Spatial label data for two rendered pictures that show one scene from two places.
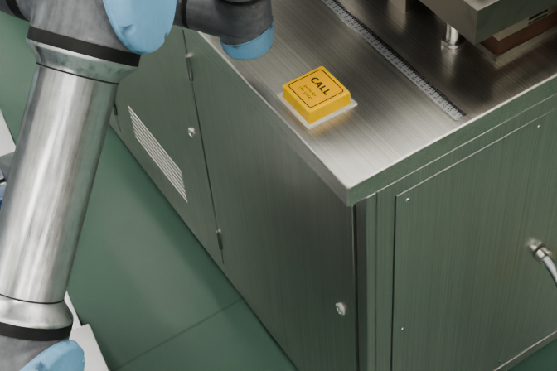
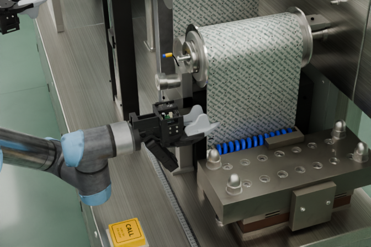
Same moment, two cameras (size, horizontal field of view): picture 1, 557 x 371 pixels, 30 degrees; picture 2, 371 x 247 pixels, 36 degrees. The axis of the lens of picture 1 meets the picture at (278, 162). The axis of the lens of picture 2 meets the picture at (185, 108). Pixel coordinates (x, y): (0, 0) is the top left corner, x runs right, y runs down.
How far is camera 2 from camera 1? 0.41 m
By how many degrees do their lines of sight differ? 15
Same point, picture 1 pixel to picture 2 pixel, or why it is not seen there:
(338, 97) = (136, 240)
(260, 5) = (97, 176)
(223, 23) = (77, 182)
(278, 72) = (114, 215)
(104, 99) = not seen: outside the picture
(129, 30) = not seen: outside the picture
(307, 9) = (148, 180)
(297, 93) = (114, 232)
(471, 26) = (221, 213)
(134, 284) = not seen: outside the picture
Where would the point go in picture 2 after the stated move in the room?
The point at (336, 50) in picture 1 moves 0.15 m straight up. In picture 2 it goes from (153, 209) to (149, 161)
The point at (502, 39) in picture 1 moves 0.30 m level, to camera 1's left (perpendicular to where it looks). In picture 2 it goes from (247, 224) to (118, 210)
